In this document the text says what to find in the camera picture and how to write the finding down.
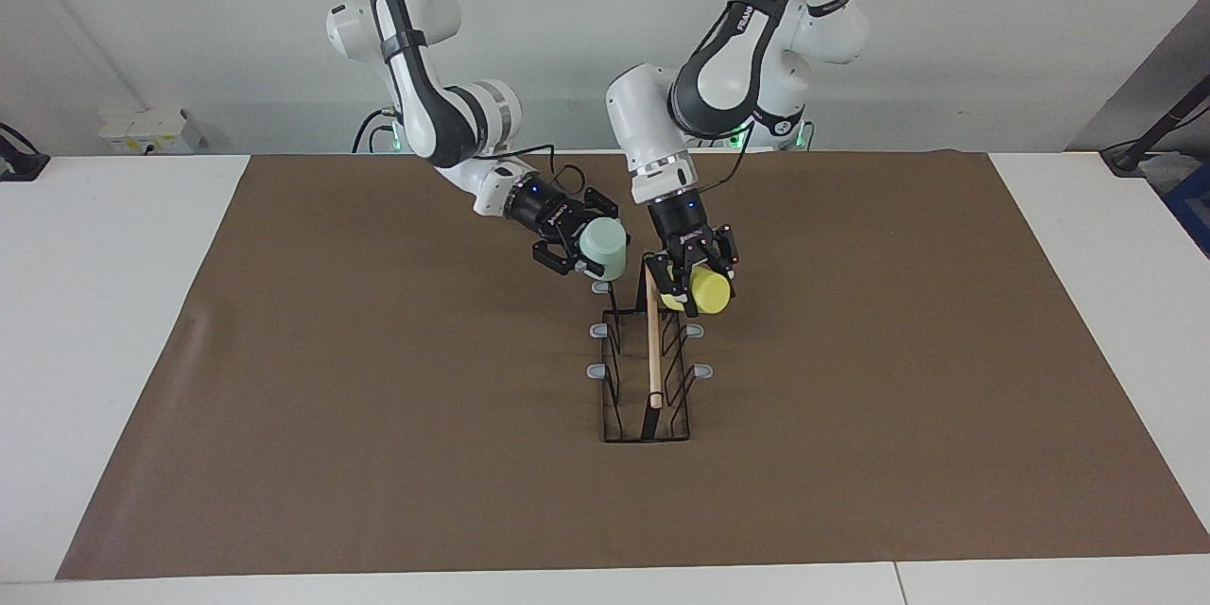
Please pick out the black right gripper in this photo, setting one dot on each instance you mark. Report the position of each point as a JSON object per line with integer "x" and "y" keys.
{"x": 544, "y": 208}

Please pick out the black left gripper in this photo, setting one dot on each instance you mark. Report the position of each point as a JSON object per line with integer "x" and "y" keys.
{"x": 682, "y": 225}

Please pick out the yellow plastic cup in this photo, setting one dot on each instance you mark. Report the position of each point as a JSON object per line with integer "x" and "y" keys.
{"x": 709, "y": 295}

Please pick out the green plastic cup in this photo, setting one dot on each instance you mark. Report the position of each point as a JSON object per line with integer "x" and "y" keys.
{"x": 605, "y": 250}

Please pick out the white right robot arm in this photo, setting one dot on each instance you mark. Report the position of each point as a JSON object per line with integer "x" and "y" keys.
{"x": 425, "y": 95}

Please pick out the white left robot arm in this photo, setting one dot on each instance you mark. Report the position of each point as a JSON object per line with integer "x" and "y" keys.
{"x": 737, "y": 66}

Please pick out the brown table mat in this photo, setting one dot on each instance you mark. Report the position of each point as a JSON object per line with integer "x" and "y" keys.
{"x": 378, "y": 492}

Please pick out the white power strip box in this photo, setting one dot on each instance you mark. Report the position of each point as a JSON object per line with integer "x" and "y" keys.
{"x": 146, "y": 130}

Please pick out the black stand pole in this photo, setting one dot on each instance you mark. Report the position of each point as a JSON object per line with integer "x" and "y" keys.
{"x": 1167, "y": 125}

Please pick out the blue box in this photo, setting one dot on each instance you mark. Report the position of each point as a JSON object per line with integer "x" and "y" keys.
{"x": 1193, "y": 208}

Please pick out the black clamp mount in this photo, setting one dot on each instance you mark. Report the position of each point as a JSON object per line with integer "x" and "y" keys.
{"x": 19, "y": 165}

